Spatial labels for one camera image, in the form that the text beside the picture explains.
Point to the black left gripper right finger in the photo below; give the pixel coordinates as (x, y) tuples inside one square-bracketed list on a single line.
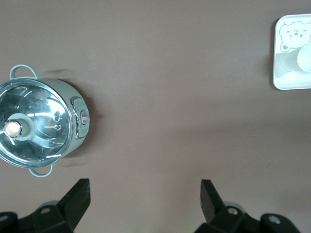
[(218, 218)]

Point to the glass pot lid with knob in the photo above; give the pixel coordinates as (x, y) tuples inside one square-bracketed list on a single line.
[(41, 106)]

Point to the brown table mat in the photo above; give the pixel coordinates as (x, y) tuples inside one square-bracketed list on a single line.
[(170, 97)]

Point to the white tray with bear print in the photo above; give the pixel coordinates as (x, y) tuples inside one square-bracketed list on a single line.
[(291, 82)]

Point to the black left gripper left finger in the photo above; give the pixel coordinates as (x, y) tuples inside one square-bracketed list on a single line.
[(60, 213)]

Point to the sage green electric pot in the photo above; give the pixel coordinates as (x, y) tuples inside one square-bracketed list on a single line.
[(83, 116)]

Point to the white IKEA cup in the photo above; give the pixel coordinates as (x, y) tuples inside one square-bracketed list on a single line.
[(305, 58)]

